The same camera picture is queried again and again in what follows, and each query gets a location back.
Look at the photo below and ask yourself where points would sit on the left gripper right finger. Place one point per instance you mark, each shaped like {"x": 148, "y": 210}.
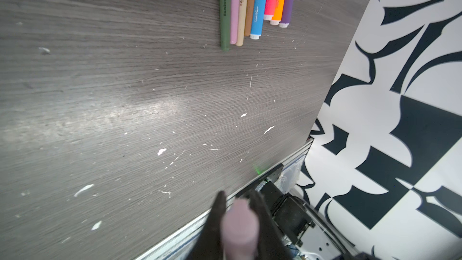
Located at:
{"x": 269, "y": 245}

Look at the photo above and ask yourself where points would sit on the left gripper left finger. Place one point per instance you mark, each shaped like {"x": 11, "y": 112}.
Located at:
{"x": 208, "y": 245}

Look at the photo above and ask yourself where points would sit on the pale pink pen cap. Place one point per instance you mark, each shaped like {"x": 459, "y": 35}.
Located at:
{"x": 239, "y": 231}

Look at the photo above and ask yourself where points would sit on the blue highlighter pen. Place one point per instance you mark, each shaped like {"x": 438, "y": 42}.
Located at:
{"x": 258, "y": 18}

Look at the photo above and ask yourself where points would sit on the pale pink cap tan pen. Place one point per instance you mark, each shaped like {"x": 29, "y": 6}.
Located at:
{"x": 241, "y": 22}

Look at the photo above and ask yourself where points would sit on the brown cap beige pen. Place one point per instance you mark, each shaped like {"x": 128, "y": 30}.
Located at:
{"x": 249, "y": 17}

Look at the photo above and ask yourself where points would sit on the gold cap green pen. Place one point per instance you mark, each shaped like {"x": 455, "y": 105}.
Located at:
{"x": 225, "y": 24}

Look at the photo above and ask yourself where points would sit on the pink slim pen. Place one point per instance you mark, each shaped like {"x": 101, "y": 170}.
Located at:
{"x": 234, "y": 21}

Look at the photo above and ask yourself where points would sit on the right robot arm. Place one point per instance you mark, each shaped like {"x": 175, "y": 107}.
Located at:
{"x": 321, "y": 241}

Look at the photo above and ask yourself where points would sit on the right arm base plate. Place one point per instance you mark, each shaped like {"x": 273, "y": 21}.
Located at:
{"x": 290, "y": 217}

